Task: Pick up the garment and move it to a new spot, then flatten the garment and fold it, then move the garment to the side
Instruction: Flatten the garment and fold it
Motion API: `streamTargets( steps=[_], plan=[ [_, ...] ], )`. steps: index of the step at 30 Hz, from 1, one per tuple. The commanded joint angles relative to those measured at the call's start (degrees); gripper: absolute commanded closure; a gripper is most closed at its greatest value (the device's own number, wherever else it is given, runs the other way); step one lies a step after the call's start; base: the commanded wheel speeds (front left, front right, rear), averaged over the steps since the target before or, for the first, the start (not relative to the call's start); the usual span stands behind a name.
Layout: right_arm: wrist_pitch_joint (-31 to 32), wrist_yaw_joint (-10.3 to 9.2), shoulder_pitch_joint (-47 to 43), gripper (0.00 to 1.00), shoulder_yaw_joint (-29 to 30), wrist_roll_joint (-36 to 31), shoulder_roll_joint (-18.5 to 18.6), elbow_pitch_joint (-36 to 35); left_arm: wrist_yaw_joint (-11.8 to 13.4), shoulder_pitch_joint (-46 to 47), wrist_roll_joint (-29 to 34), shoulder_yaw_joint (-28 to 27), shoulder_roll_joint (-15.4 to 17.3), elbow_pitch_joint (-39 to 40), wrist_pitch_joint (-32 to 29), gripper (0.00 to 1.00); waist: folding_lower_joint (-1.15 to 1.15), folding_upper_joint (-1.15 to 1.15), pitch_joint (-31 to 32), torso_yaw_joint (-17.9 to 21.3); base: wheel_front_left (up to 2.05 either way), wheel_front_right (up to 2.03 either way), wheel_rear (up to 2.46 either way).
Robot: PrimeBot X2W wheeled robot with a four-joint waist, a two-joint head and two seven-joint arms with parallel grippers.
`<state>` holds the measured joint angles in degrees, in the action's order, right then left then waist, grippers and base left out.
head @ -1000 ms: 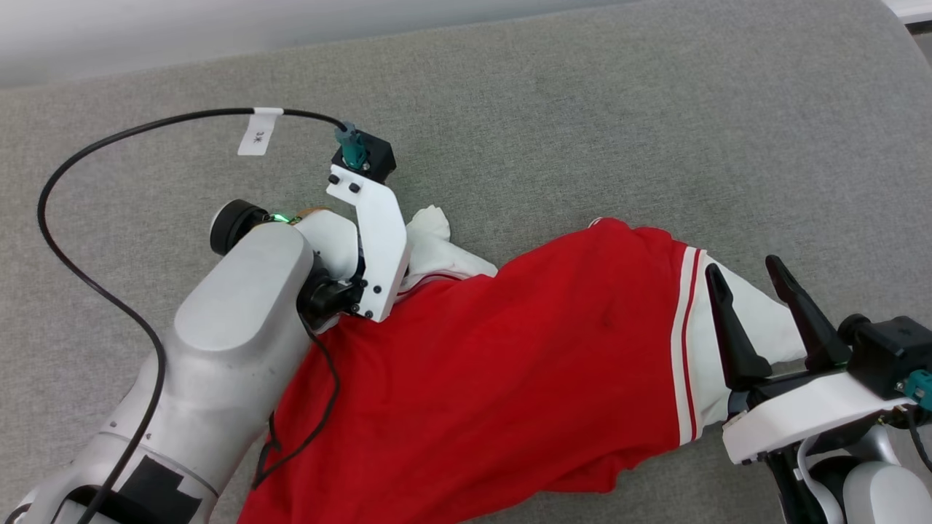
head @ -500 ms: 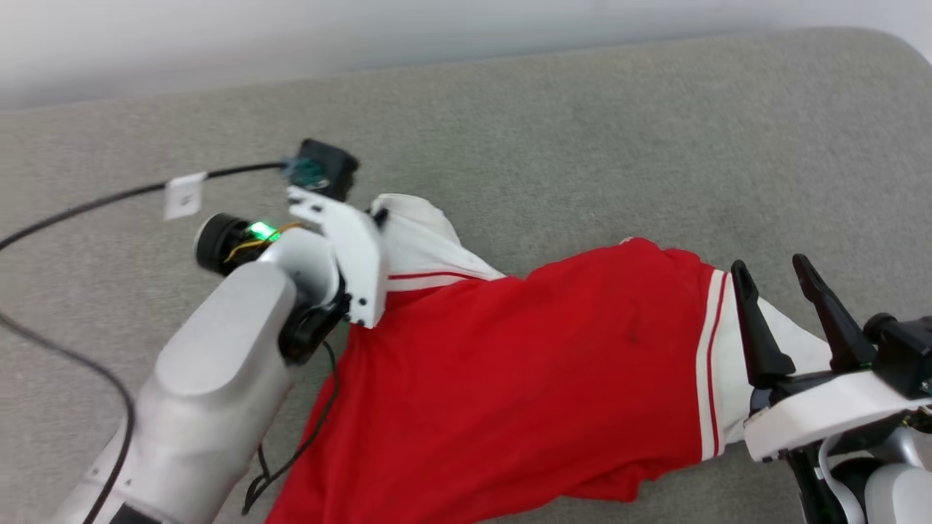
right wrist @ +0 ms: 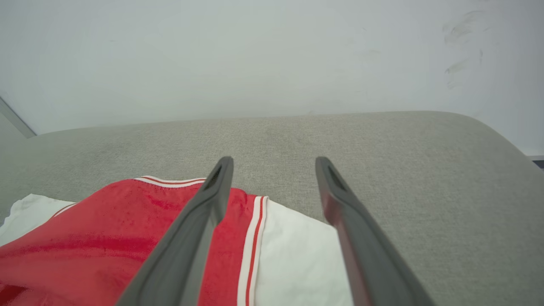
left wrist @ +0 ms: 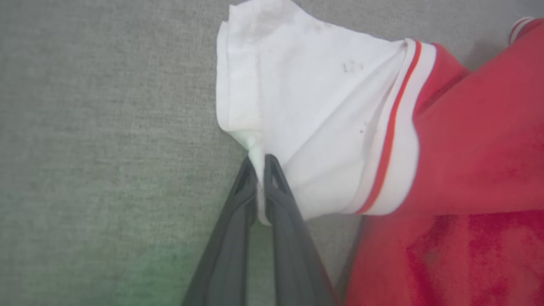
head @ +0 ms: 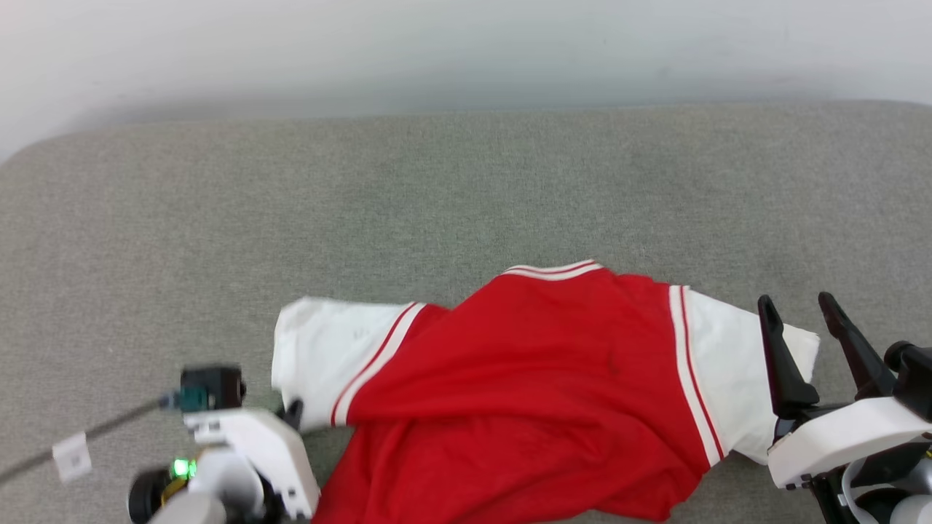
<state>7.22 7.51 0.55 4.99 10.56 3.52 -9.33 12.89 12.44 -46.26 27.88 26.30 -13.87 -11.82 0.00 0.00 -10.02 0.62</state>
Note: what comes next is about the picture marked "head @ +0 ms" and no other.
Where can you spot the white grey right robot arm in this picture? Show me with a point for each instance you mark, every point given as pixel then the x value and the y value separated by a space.
pixel 899 473

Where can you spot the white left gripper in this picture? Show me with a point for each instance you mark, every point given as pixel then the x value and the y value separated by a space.
pixel 269 451

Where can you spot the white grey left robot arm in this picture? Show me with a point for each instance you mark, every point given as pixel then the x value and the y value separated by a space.
pixel 204 487

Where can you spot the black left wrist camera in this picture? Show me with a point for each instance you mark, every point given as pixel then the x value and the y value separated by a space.
pixel 215 387

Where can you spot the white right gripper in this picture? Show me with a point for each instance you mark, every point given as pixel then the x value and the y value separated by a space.
pixel 844 437

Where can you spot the red and white jersey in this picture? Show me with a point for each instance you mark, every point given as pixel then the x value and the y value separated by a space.
pixel 546 378

